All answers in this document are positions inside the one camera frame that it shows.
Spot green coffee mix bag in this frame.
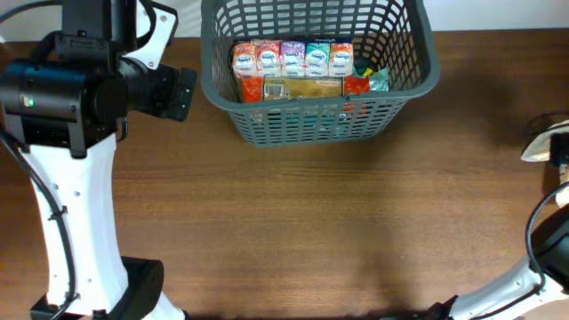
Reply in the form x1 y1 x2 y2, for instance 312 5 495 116
353 56 377 77

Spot teal snack packet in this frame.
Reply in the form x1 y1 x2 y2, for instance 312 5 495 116
368 68 389 92

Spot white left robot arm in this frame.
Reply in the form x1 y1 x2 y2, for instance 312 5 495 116
1 1 196 320

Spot grey plastic basket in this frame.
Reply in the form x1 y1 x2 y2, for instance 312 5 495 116
201 0 440 147

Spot orange biscuit package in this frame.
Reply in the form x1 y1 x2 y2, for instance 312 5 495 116
242 76 371 103

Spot multicolour tissue pack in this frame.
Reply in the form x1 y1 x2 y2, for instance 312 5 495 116
229 37 354 78

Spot beige bag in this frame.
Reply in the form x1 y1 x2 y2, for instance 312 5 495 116
521 114 568 184

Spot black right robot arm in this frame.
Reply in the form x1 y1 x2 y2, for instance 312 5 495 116
424 131 568 320

